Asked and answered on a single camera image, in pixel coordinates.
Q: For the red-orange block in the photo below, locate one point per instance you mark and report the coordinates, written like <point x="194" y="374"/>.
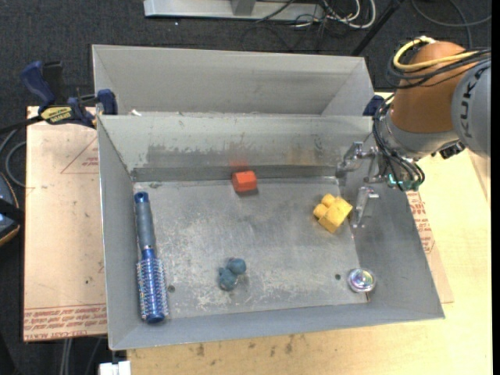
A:
<point x="244" y="181"/>

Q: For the black cylinder on white bracket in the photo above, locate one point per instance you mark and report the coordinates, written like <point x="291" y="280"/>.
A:
<point x="451" y="151"/>

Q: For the shiny clear glass top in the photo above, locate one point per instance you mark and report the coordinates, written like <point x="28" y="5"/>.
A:
<point x="361" y="280"/>

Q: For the yellow toy building block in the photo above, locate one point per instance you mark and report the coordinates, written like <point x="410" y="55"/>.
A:
<point x="334" y="214"/>

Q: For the grey metal bin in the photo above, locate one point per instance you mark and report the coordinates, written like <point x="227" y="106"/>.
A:
<point x="254" y="240"/>

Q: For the blue round hairbrush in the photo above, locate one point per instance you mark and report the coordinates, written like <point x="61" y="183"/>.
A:
<point x="150" y="272"/>

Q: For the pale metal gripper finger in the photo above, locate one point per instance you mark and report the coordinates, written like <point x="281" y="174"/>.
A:
<point x="363" y="203"/>
<point x="353" y="155"/>

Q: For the blue-grey toy animal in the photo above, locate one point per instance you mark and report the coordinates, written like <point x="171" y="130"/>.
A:
<point x="231" y="273"/>

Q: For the brown cardboard board, red print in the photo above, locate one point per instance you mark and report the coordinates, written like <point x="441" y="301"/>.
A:
<point x="62" y="217"/>

